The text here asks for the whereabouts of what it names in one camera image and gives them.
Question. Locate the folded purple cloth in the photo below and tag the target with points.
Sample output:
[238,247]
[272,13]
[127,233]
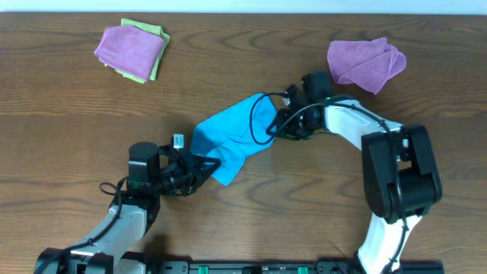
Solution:
[129,49]

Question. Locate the green folded cloth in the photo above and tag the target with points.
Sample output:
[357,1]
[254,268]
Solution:
[156,30]

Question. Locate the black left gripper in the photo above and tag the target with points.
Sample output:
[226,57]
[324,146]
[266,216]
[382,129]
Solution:
[186,172]

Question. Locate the crumpled purple cloth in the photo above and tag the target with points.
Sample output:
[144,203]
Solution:
[368,64]

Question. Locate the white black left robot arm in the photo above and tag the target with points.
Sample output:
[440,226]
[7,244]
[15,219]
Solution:
[154,171]

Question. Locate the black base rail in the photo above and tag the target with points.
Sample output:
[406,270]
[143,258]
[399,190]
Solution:
[266,268]

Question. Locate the blue microfiber cloth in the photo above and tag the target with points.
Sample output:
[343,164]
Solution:
[235,134]

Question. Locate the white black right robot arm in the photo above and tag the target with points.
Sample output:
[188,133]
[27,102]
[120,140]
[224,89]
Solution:
[400,175]

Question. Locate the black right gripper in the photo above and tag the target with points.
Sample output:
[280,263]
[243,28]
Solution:
[285,119]

